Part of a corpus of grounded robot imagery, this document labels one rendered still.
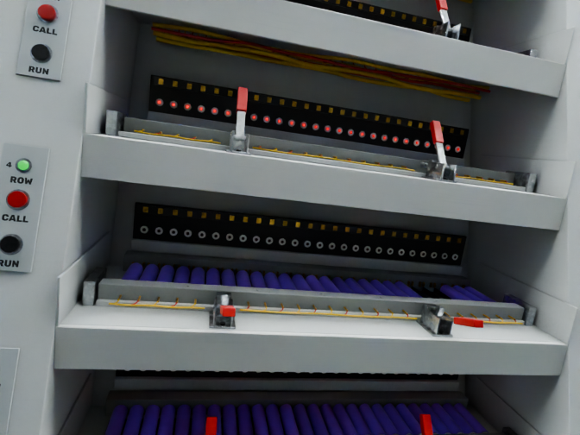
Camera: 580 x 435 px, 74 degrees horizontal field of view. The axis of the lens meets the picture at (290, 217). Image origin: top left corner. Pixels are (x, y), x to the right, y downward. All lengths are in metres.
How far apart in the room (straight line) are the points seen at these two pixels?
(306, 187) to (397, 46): 0.22
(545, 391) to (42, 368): 0.61
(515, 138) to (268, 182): 0.44
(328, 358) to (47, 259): 0.31
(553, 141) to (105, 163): 0.59
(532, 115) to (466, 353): 0.38
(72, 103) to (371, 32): 0.36
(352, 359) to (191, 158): 0.29
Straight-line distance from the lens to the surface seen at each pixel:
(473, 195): 0.55
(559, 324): 0.65
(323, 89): 0.72
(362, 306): 0.52
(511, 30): 0.83
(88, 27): 0.50
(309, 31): 0.52
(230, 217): 0.59
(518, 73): 0.65
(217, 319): 0.45
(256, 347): 0.44
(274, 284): 0.52
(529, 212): 0.61
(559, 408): 0.67
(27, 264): 0.45
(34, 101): 0.48
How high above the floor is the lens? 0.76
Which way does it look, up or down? 7 degrees up
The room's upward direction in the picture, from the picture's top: 4 degrees clockwise
